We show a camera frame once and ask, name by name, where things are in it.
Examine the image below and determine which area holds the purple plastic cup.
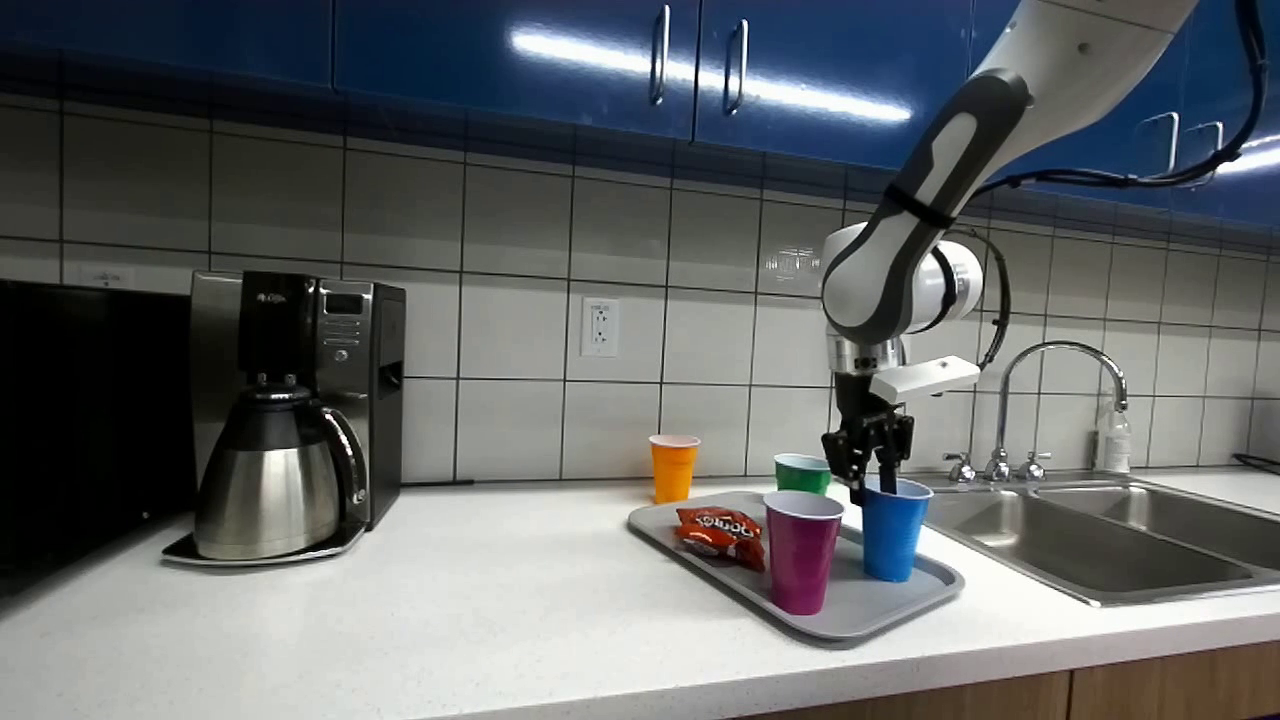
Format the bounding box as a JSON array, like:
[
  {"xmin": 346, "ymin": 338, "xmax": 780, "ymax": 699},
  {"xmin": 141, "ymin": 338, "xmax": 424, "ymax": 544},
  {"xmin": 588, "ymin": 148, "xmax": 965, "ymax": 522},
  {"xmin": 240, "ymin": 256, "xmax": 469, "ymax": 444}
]
[{"xmin": 762, "ymin": 487, "xmax": 850, "ymax": 620}]

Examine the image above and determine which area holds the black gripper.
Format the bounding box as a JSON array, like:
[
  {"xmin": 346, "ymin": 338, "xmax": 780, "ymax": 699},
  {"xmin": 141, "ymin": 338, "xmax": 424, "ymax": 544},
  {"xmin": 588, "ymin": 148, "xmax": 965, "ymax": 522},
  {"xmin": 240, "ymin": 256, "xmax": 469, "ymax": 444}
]
[{"xmin": 816, "ymin": 372, "xmax": 917, "ymax": 506}]

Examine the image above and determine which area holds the orange Doritos chip bag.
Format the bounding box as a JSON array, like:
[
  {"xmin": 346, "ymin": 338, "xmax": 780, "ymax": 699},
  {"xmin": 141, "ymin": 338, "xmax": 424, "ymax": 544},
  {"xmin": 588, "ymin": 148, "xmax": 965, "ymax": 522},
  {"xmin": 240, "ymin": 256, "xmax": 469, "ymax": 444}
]
[{"xmin": 672, "ymin": 499, "xmax": 773, "ymax": 576}]

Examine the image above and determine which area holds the steel coffee carafe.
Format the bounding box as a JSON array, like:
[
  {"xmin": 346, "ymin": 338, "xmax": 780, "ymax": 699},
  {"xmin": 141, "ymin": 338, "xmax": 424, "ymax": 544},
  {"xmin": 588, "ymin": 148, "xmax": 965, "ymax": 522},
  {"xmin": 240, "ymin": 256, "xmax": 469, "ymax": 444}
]
[{"xmin": 191, "ymin": 391, "xmax": 374, "ymax": 560}]

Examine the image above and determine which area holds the silver cabinet door handle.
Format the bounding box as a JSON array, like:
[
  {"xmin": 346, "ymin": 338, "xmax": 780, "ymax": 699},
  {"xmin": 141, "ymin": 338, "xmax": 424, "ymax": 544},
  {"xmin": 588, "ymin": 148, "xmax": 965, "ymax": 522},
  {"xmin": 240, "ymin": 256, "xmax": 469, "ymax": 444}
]
[
  {"xmin": 648, "ymin": 0, "xmax": 677, "ymax": 110},
  {"xmin": 1144, "ymin": 106, "xmax": 1185, "ymax": 182},
  {"xmin": 1192, "ymin": 114, "xmax": 1227, "ymax": 191},
  {"xmin": 722, "ymin": 17, "xmax": 752, "ymax": 118}
]

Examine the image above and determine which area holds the green plastic cup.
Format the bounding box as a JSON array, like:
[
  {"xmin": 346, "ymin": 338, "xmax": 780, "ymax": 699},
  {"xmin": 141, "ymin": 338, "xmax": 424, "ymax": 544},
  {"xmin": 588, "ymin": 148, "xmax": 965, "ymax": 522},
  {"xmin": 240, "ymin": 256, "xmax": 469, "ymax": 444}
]
[{"xmin": 773, "ymin": 451, "xmax": 838, "ymax": 499}]

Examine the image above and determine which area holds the stainless steel double sink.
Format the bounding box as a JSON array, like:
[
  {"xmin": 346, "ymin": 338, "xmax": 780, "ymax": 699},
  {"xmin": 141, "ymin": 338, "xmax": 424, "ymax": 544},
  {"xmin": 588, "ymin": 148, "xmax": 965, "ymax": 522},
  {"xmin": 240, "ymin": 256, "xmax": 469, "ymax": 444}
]
[{"xmin": 931, "ymin": 476, "xmax": 1280, "ymax": 610}]

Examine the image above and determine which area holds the black microwave oven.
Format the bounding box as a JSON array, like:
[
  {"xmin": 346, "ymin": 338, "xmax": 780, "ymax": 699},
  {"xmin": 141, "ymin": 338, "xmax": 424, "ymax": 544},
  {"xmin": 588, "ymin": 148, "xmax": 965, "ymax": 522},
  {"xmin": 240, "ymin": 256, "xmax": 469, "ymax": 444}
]
[{"xmin": 0, "ymin": 277, "xmax": 198, "ymax": 592}]

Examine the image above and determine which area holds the blue upper cabinet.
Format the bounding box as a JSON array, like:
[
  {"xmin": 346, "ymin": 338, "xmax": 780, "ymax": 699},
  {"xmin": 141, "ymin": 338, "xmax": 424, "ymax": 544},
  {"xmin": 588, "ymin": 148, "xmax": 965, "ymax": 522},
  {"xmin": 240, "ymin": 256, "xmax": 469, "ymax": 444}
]
[{"xmin": 0, "ymin": 0, "xmax": 1280, "ymax": 237}]

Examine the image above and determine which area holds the grey plastic tray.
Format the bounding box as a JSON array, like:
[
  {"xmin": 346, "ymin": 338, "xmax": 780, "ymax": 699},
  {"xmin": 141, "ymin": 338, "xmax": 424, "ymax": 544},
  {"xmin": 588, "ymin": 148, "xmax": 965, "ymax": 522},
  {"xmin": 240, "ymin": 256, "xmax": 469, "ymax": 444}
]
[{"xmin": 623, "ymin": 487, "xmax": 967, "ymax": 646}]

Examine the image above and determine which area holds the clear soap bottle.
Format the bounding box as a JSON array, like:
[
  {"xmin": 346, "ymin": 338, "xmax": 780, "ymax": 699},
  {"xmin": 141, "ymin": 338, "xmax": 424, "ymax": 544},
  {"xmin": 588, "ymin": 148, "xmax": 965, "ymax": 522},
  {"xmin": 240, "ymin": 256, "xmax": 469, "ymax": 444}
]
[{"xmin": 1091, "ymin": 394, "xmax": 1137, "ymax": 476}]

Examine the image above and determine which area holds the wooden base cabinet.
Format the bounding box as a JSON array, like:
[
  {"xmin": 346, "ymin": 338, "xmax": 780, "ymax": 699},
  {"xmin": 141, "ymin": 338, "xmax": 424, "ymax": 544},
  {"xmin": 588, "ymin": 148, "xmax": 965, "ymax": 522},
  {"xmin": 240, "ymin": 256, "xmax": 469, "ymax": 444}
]
[{"xmin": 744, "ymin": 637, "xmax": 1280, "ymax": 720}]

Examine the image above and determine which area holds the white wall outlet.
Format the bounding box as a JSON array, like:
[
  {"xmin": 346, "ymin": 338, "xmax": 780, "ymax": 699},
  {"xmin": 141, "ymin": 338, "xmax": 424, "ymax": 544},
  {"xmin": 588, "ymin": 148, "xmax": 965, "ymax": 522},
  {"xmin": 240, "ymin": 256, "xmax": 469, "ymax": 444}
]
[{"xmin": 581, "ymin": 291, "xmax": 623, "ymax": 358}]

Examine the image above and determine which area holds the orange plastic cup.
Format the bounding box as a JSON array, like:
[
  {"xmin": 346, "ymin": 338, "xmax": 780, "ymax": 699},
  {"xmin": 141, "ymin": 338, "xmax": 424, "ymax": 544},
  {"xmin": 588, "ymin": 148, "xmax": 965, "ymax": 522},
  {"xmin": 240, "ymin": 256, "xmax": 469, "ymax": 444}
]
[{"xmin": 643, "ymin": 430, "xmax": 705, "ymax": 506}]

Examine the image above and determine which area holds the blue plastic cup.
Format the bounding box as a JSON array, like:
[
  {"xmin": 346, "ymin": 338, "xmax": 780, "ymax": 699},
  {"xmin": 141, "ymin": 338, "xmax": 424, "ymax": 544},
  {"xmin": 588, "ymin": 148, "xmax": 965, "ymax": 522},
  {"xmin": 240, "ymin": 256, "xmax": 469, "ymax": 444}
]
[{"xmin": 857, "ymin": 476, "xmax": 938, "ymax": 583}]

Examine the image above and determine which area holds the black steel coffee maker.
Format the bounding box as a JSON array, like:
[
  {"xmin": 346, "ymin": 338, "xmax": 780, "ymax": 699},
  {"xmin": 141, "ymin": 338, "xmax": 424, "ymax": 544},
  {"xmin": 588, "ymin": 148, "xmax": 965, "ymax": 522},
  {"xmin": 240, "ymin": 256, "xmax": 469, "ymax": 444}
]
[{"xmin": 159, "ymin": 268, "xmax": 408, "ymax": 573}]

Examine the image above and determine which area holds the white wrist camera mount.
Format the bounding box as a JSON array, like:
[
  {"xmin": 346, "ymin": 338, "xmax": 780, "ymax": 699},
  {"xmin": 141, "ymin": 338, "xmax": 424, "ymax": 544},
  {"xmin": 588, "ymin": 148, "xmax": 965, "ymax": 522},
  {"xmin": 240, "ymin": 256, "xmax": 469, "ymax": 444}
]
[{"xmin": 834, "ymin": 334, "xmax": 986, "ymax": 405}]

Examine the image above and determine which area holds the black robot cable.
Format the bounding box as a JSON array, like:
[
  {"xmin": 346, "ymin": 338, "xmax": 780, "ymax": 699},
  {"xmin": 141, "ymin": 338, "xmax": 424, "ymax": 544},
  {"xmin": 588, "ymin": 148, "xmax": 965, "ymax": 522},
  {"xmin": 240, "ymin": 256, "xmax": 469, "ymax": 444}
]
[{"xmin": 953, "ymin": 0, "xmax": 1280, "ymax": 372}]

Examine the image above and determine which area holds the chrome gooseneck faucet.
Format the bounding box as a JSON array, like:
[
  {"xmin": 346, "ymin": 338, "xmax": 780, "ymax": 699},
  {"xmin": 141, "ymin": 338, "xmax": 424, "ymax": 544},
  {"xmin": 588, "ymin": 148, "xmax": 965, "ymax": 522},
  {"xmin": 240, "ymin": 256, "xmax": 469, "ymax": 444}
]
[{"xmin": 992, "ymin": 334, "xmax": 1137, "ymax": 484}]

